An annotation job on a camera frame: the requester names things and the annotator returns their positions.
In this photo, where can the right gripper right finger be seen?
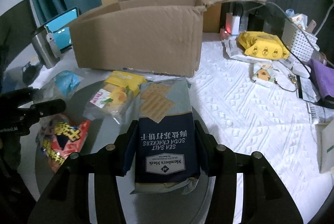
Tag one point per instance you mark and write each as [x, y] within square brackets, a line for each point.
[205, 151]

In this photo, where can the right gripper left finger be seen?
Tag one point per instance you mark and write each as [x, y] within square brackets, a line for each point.
[130, 145]

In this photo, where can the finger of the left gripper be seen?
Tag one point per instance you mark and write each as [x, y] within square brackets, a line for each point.
[17, 98]
[40, 110]

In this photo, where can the navy soda crackers pack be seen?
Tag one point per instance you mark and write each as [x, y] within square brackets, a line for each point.
[165, 158]

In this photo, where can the red yellow snack bag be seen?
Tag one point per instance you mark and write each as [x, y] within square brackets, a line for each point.
[59, 137]

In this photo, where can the yellow orange cake packet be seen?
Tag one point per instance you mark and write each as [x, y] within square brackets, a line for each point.
[114, 96]

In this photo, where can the black round object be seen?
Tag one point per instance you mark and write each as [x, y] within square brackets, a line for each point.
[30, 73]

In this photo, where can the light blue snack packet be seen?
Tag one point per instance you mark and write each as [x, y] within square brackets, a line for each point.
[63, 85]

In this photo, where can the stainless steel travel mug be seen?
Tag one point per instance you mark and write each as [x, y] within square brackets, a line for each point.
[45, 47]

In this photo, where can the tablet with teal screen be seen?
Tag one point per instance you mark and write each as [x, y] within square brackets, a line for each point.
[58, 27]

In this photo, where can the small duck print packet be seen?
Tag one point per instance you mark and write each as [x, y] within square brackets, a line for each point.
[263, 73]

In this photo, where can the yellow wet wipes pack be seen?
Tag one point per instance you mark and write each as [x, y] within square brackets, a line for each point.
[263, 45]

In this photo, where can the white green box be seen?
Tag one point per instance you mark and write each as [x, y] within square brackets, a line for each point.
[325, 142]

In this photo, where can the brown cardboard box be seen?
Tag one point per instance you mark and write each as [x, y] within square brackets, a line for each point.
[175, 58]

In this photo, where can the purple folded cloth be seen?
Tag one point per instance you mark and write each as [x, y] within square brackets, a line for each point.
[322, 77]

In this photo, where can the white perforated basket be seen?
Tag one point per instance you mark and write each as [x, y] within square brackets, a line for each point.
[301, 43]

